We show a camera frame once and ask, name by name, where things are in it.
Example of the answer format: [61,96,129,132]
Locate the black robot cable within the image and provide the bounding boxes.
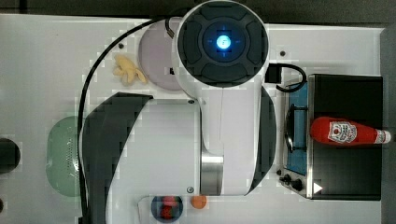
[77,17,176,224]

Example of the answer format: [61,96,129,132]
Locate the blue bowl with strawberries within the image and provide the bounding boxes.
[150,196,184,223]

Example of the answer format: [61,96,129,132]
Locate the black toaster oven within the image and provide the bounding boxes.
[276,74,383,201]

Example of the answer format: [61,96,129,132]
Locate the black cylinder cup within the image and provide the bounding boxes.
[0,138,21,175]

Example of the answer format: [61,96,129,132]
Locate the red ketchup bottle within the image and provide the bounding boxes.
[309,117,392,146]

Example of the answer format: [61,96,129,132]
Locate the green oval colander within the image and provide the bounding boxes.
[46,116,80,197]

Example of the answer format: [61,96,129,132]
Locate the small orange fruit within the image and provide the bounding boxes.
[191,195,207,209]

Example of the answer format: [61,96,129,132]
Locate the oven door handle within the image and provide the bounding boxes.
[284,104,308,153]

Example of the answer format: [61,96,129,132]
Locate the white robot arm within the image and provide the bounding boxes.
[79,0,276,224]

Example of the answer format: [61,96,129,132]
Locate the purple round plate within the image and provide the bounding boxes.
[138,20,181,91]

